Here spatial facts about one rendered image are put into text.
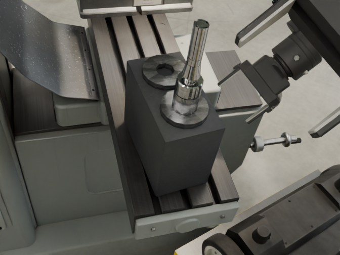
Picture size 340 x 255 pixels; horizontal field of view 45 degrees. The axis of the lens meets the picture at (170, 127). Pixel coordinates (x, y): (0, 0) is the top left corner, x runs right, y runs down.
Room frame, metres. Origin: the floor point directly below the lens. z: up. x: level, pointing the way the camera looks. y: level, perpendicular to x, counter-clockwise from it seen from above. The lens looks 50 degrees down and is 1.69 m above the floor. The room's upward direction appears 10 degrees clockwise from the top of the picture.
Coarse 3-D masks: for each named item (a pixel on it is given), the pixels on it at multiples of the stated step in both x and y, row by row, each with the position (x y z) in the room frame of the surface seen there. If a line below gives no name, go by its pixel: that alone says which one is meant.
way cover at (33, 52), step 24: (0, 0) 0.85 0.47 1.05; (0, 24) 0.76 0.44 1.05; (24, 24) 0.88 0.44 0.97; (48, 24) 0.98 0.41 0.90; (0, 48) 0.68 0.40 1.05; (24, 48) 0.78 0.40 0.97; (48, 48) 0.86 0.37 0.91; (72, 48) 0.92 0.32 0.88; (24, 72) 0.69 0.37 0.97; (48, 72) 0.76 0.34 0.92; (72, 72) 0.82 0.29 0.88; (72, 96) 0.73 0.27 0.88; (96, 96) 0.76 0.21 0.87
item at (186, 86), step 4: (180, 72) 0.53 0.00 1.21; (180, 76) 0.52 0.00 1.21; (200, 76) 0.53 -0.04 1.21; (176, 80) 0.52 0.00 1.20; (180, 80) 0.51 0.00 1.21; (184, 80) 0.51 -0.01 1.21; (196, 80) 0.52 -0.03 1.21; (200, 80) 0.52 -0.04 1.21; (180, 84) 0.50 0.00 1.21; (184, 84) 0.50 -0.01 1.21; (188, 84) 0.51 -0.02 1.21; (192, 84) 0.51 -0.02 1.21; (196, 84) 0.51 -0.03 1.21; (200, 84) 0.51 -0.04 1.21; (180, 88) 0.50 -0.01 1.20; (184, 88) 0.50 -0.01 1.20; (188, 88) 0.50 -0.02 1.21; (192, 88) 0.50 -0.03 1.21; (196, 88) 0.50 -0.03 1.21; (200, 88) 0.51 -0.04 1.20
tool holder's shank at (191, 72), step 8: (200, 24) 0.52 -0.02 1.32; (208, 24) 0.52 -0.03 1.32; (192, 32) 0.52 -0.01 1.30; (200, 32) 0.51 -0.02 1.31; (192, 40) 0.51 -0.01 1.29; (200, 40) 0.51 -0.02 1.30; (192, 48) 0.51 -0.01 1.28; (200, 48) 0.51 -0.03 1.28; (192, 56) 0.51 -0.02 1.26; (200, 56) 0.51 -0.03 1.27; (192, 64) 0.51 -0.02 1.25; (200, 64) 0.52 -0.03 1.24; (184, 72) 0.51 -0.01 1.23; (192, 72) 0.51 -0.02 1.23; (192, 80) 0.51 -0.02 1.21
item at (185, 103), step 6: (174, 90) 0.52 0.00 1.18; (180, 90) 0.50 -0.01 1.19; (174, 96) 0.51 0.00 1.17; (180, 96) 0.50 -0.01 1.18; (186, 96) 0.50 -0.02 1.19; (192, 96) 0.50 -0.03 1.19; (198, 96) 0.51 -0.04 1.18; (174, 102) 0.51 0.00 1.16; (180, 102) 0.50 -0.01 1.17; (186, 102) 0.50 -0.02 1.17; (192, 102) 0.50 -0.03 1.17; (198, 102) 0.52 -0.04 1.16; (174, 108) 0.51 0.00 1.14; (180, 108) 0.50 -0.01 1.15; (186, 108) 0.50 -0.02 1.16; (192, 108) 0.50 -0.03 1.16; (186, 114) 0.50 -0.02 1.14
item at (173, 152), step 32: (128, 64) 0.62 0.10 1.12; (160, 64) 0.62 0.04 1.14; (128, 96) 0.61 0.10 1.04; (160, 96) 0.55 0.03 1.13; (128, 128) 0.60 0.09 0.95; (160, 128) 0.47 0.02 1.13; (192, 128) 0.48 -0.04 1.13; (224, 128) 0.50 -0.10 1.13; (160, 160) 0.44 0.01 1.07; (192, 160) 0.47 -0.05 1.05; (160, 192) 0.44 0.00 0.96
